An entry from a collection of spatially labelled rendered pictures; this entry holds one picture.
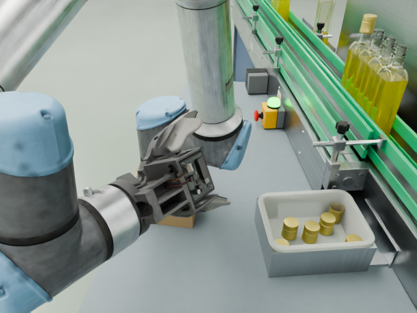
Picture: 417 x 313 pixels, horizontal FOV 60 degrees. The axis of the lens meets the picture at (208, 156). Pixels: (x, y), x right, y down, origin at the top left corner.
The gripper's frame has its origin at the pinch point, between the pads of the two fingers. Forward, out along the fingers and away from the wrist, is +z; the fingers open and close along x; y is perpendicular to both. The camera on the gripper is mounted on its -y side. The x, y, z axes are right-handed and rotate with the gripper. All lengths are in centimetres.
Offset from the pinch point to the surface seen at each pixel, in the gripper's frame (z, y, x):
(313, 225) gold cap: 25.7, 0.3, -26.0
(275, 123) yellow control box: 67, -25, -8
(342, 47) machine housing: 111, -12, 9
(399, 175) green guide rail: 38.0, 17.1, -20.5
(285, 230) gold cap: 22.5, -4.9, -25.4
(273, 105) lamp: 66, -24, -2
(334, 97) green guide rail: 62, -1, -4
